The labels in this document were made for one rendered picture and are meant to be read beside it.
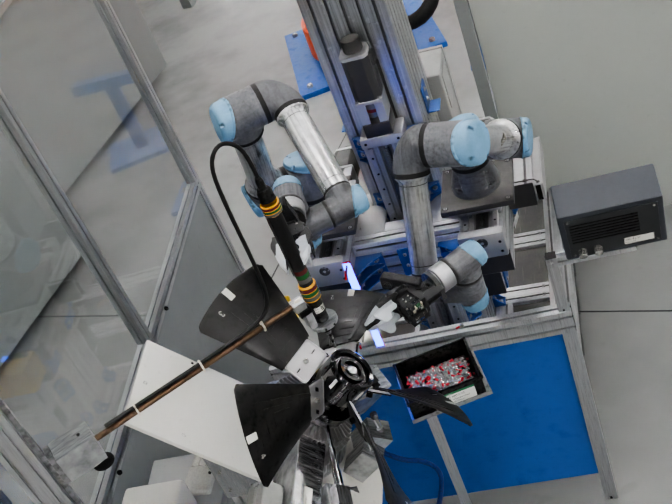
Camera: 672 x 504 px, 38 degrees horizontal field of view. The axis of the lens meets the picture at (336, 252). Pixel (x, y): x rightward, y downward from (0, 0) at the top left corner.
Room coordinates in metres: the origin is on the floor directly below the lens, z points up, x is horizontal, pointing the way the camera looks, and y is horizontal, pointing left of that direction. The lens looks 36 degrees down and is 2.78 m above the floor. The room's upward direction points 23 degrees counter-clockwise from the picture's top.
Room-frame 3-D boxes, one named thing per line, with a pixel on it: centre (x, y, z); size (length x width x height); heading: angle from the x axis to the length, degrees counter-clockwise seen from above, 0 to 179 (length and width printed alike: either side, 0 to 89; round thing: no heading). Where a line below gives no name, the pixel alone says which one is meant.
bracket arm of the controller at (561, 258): (1.96, -0.62, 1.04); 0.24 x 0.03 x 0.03; 73
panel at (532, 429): (2.12, -0.11, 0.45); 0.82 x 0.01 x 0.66; 73
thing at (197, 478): (1.94, 0.57, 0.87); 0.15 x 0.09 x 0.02; 157
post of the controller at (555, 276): (1.99, -0.52, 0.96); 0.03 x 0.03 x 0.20; 73
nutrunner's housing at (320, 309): (1.81, 0.09, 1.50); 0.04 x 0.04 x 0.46
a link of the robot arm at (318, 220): (2.09, 0.04, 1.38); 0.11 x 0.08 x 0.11; 97
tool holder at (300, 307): (1.80, 0.10, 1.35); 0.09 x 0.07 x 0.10; 108
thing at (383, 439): (1.78, 0.10, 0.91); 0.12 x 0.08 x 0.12; 73
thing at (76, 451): (1.62, 0.69, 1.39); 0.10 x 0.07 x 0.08; 108
